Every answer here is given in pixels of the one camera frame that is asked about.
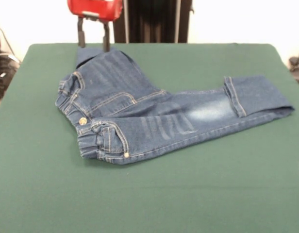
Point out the black floor device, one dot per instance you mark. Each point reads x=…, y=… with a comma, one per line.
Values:
x=295, y=60

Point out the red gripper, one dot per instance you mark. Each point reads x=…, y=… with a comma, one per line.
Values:
x=96, y=7

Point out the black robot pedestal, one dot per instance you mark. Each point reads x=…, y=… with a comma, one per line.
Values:
x=152, y=21

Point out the dark green table cloth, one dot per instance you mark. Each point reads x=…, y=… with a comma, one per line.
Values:
x=67, y=194

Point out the blue denim jeans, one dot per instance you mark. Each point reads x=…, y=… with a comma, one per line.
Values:
x=139, y=109

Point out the black equipment pile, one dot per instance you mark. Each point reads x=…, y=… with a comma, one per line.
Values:
x=4, y=72

